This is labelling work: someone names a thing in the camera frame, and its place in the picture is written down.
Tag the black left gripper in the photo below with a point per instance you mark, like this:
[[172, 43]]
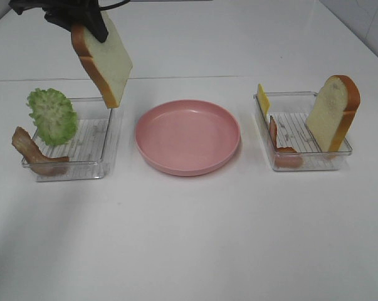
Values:
[[91, 16]]

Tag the bread slice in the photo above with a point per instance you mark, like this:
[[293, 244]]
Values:
[[107, 64], [333, 112]]

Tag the green lettuce leaf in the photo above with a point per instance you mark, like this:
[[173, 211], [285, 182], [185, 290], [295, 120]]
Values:
[[53, 115]]

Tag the bacon strip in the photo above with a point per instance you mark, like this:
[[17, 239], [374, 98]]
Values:
[[39, 163], [286, 157]]

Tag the yellow cheese slice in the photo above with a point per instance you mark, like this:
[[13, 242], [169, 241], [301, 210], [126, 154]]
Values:
[[263, 101]]

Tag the left clear plastic tray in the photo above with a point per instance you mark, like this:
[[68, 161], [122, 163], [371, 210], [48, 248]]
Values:
[[93, 149]]

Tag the clear plastic tray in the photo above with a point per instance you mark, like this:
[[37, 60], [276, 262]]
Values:
[[290, 111], [93, 149]]

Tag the pink round plate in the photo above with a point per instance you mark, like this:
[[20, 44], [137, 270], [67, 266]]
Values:
[[187, 137]]

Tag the right clear plastic tray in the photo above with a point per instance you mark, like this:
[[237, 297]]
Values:
[[290, 111]]

